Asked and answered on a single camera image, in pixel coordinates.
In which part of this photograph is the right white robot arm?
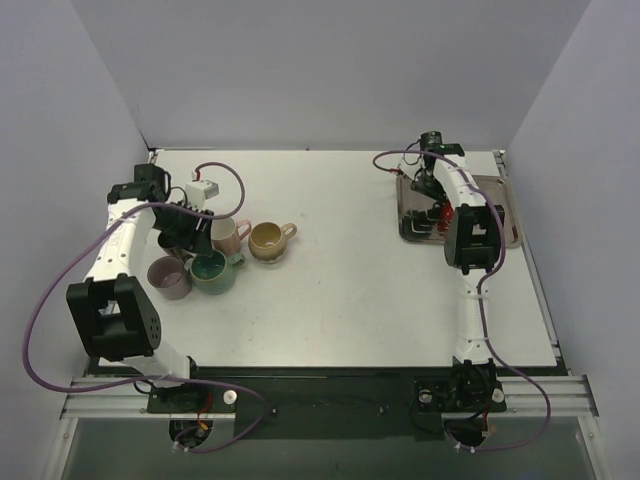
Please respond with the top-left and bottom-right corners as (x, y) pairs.
(411, 131), (505, 375)

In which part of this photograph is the lilac mug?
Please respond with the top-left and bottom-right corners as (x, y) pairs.
(147, 256), (192, 301)

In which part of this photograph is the teal mug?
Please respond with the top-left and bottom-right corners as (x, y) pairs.
(189, 250), (245, 295)

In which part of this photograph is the beige round mug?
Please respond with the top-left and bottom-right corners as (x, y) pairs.
(248, 222), (298, 263)

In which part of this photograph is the red mug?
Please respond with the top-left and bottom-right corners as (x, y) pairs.
(436, 201), (454, 237)

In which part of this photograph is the metal tray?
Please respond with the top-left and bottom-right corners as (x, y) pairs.
(396, 174), (523, 248)

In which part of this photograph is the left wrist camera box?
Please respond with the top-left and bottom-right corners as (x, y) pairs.
(184, 180), (219, 209)

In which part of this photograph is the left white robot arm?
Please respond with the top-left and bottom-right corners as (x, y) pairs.
(66, 164), (219, 412)

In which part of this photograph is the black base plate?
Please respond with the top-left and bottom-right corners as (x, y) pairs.
(147, 365), (506, 449)

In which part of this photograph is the pink mug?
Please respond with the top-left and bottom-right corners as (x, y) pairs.
(211, 218), (252, 256)

